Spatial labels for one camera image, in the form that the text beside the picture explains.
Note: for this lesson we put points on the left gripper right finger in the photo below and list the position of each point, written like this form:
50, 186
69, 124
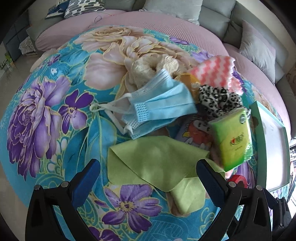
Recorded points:
243, 214

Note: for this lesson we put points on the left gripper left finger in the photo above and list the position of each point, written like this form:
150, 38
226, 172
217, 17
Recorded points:
41, 221

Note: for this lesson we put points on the red tape roll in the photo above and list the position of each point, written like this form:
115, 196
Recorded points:
239, 180

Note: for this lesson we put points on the green tissue pack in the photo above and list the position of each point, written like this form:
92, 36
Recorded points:
232, 137

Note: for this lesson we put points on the green microfiber cloth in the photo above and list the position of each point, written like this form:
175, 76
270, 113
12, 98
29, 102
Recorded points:
164, 163

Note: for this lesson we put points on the purple cartoon wipes pack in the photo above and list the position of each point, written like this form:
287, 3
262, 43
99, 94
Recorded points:
195, 131

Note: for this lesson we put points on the leopard print scrunchie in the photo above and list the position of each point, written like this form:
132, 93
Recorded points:
215, 102

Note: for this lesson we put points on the blue face mask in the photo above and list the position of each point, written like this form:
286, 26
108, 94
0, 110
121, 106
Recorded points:
157, 104

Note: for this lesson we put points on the pink white wavy cloth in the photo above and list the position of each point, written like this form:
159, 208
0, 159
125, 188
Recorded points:
218, 71

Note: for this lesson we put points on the yellow round pad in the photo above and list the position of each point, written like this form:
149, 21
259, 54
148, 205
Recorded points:
192, 83

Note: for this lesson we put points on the cream knitted cloth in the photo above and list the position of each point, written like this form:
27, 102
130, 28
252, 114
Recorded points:
146, 67

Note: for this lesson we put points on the teal rimmed white tray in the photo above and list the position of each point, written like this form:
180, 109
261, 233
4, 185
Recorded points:
273, 154

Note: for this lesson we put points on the floral blue tablecloth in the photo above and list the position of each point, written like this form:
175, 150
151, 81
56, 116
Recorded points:
48, 133

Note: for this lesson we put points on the grey pink cushion right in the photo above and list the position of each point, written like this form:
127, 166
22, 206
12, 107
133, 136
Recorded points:
258, 50

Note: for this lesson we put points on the grey sofa with pink cover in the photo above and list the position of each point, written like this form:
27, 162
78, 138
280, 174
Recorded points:
219, 32

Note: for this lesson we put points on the blue white pillow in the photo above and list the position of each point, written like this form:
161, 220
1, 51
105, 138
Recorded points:
58, 11

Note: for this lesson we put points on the black white patterned pillow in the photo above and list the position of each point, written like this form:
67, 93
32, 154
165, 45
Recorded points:
79, 7

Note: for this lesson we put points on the grey cushion left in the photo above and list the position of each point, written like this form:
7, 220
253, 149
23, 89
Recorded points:
188, 10

